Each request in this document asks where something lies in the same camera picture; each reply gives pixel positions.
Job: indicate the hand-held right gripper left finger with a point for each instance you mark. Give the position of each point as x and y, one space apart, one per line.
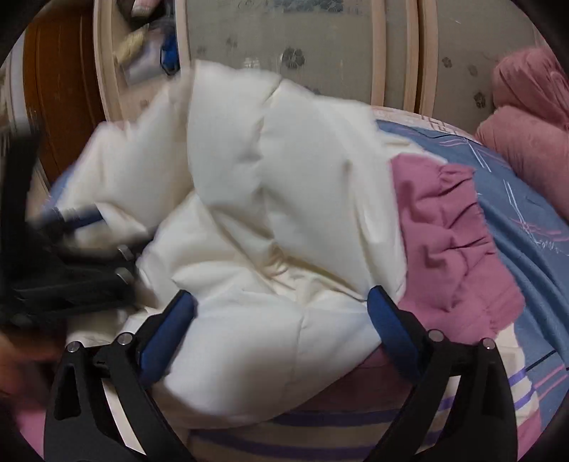
166 328

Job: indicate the person's left forearm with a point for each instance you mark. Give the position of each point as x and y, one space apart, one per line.
26 368

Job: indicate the brown wooden door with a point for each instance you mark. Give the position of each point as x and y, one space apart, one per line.
62 97

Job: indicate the blue clothes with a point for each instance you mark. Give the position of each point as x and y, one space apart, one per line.
170 55

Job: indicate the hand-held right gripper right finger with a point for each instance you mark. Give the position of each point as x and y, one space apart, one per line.
391 324

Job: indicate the blue and pink plaid bedsheet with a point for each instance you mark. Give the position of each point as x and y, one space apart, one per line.
524 213

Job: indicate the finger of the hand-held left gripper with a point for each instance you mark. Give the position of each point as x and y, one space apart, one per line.
89 280
82 217

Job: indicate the beige cloth bag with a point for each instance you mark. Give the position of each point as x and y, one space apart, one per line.
129 49

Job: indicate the cream wardrobe with sliding doors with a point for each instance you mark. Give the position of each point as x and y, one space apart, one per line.
346 53

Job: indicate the pink and white hooded jacket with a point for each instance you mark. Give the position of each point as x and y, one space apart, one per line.
275 222

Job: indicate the folded pink fleece blanket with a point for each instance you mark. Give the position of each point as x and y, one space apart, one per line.
533 124

